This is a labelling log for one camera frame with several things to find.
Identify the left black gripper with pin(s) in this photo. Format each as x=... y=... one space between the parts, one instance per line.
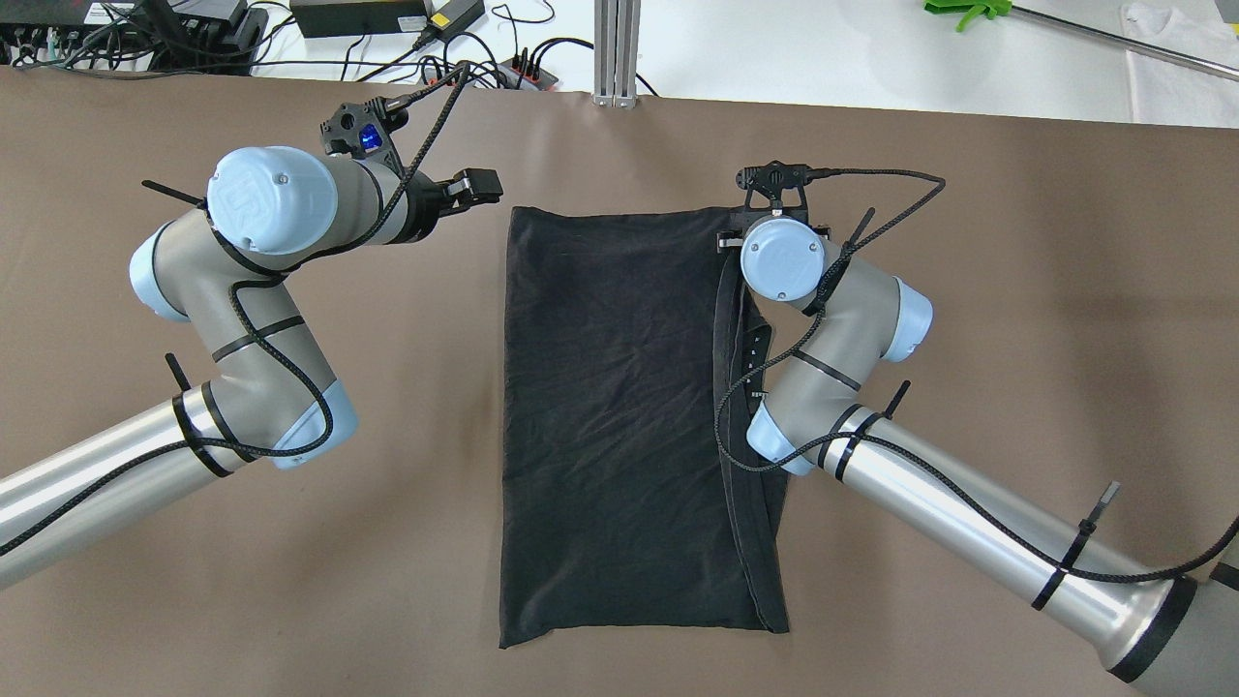
x=423 y=208

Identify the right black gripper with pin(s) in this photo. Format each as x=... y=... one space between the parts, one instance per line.
x=728 y=241

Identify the black t-shirt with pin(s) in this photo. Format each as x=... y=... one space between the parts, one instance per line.
x=630 y=494

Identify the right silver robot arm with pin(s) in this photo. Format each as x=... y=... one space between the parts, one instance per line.
x=986 y=391

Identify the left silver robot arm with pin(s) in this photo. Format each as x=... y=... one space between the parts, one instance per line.
x=219 y=269

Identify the black power adapter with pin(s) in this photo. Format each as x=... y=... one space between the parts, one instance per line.
x=318 y=19

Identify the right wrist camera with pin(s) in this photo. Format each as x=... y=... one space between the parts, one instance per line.
x=764 y=185

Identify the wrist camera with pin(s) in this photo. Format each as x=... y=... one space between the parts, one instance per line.
x=364 y=131
x=764 y=185

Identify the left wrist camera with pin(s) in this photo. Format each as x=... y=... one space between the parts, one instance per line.
x=364 y=131

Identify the aluminium frame post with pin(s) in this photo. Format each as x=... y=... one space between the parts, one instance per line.
x=615 y=49

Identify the green handled tool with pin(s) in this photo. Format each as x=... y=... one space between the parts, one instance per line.
x=968 y=11

